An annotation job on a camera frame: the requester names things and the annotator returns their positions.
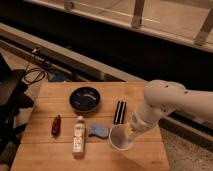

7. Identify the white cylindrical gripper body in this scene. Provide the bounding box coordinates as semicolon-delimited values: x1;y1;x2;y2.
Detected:
130;102;164;132

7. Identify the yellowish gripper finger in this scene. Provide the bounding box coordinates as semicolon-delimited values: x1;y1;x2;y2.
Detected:
124;123;134;142

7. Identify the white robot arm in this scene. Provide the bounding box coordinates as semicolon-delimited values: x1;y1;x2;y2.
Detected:
124;80;213;142

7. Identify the black striped rectangular block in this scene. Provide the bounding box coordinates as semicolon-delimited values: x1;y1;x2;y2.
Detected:
113;101;126;124

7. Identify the blue sponge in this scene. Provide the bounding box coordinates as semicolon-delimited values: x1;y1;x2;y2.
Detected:
88;124;109;139

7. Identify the white plastic bottle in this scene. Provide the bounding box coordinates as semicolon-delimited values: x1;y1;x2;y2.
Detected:
72;116;86;157

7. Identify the dark blue bowl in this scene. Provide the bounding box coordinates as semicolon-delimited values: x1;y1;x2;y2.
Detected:
69;86;101;112

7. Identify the small red-brown object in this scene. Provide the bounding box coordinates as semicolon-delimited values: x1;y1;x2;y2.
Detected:
51;115;61;137

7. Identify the blue object on floor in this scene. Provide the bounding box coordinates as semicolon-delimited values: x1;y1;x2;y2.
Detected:
50;73;66;82

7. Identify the black chair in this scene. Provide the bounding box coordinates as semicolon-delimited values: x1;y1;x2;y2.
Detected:
0;53;34;154

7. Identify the black cable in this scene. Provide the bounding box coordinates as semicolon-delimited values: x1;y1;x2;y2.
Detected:
22;47;54;85

